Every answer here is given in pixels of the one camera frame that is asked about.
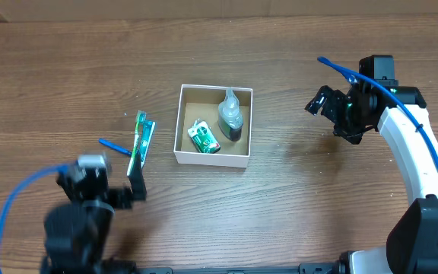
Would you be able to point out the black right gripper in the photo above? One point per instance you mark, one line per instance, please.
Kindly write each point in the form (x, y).
(338, 110)

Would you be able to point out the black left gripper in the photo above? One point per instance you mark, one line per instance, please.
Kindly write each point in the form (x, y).
(118, 196)

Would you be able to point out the Colgate toothpaste tube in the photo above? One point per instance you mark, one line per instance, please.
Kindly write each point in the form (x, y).
(145, 140)

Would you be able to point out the green white toothbrush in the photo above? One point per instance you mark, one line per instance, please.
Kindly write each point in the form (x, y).
(137, 141)

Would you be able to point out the green Dettol soap bar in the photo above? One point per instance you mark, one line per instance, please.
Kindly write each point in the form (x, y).
(202, 138)

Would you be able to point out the foam soap pump bottle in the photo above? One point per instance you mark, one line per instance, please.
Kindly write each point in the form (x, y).
(230, 118)

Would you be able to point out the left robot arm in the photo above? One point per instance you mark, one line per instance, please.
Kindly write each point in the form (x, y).
(76, 232)

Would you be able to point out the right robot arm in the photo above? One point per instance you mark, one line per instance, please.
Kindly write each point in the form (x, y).
(400, 116)

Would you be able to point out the white cardboard box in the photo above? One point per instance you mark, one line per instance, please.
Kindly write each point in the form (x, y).
(201, 102)

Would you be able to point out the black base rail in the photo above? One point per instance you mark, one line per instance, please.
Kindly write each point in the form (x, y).
(303, 268)

